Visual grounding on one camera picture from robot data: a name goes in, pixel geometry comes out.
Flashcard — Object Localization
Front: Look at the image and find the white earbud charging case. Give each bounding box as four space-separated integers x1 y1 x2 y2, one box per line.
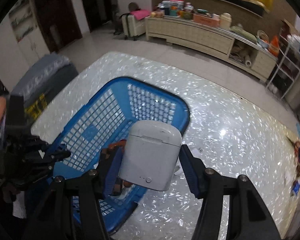
119 120 182 191

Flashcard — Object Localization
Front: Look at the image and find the blue plastic basket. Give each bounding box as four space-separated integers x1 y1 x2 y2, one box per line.
52 76 190 235

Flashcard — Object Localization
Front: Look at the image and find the brown wooden massage comb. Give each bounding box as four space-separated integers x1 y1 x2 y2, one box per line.
98 139 133 197

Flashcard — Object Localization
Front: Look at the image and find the grey black sofa cushion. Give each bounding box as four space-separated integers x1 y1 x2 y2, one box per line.
11 53 78 126

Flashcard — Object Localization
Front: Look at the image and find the white paper roll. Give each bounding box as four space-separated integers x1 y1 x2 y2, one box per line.
244 55 252 67

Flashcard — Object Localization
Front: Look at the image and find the white green suitcase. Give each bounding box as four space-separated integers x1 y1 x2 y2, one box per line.
113 2 150 41

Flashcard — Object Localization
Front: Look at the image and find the cream TV cabinet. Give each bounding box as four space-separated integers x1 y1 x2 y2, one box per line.
145 16 277 82

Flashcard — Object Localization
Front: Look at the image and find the beaded keychain with blue charms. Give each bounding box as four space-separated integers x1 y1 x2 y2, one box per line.
286 137 300 196

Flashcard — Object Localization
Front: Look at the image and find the white wire shelf rack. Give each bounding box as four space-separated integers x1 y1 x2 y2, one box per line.
266 27 300 100

